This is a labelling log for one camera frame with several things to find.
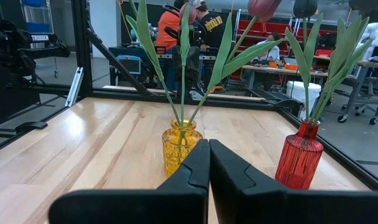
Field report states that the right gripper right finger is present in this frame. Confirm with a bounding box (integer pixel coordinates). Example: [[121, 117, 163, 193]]
[[209, 138, 378, 224]]

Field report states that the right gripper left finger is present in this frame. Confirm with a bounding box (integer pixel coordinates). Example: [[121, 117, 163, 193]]
[[48, 138, 211, 224]]

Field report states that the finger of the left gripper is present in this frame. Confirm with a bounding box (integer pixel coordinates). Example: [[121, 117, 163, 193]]
[[185, 46, 201, 91], [173, 47, 182, 91]]

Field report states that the yellow glass vase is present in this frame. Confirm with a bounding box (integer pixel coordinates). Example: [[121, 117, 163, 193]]
[[162, 118, 204, 177]]

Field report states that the red ribbed glass vase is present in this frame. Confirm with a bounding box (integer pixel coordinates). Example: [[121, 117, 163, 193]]
[[275, 120, 325, 190]]

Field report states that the person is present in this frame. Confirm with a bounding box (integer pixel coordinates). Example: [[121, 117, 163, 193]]
[[257, 32, 282, 63], [192, 0, 228, 91], [154, 0, 181, 52]]

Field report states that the red plastic storage bin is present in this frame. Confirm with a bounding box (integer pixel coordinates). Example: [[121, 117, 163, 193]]
[[238, 36, 261, 47], [265, 21, 294, 35], [238, 19, 267, 35]]

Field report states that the blue-framed teach pendant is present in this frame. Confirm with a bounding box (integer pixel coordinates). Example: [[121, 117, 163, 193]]
[[116, 55, 142, 75]]

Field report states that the long wooden workbench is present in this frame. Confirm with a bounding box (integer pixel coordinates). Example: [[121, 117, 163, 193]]
[[241, 63, 359, 91]]

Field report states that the white plastic bucket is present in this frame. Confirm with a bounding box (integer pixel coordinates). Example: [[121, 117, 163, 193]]
[[285, 80, 323, 121]]

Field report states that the blue plastic bin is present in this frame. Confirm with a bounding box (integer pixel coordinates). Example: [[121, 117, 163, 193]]
[[21, 0, 46, 7], [25, 22, 52, 34]]

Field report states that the white robot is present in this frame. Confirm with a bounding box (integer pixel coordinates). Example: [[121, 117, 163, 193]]
[[361, 18, 378, 62]]

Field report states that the wood-topped rolling desk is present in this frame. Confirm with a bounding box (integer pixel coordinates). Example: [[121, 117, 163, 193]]
[[336, 58, 378, 125]]

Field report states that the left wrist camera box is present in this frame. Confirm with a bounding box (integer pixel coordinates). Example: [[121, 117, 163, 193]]
[[188, 26, 206, 47]]

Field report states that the metal wire shelf rack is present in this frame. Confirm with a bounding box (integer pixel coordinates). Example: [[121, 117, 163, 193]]
[[234, 7, 364, 85]]

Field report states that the black aluminium table frame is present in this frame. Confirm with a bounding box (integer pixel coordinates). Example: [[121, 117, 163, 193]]
[[0, 0, 378, 191]]

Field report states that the silver aluminium bracket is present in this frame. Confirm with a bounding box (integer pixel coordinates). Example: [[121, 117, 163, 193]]
[[64, 66, 84, 108]]

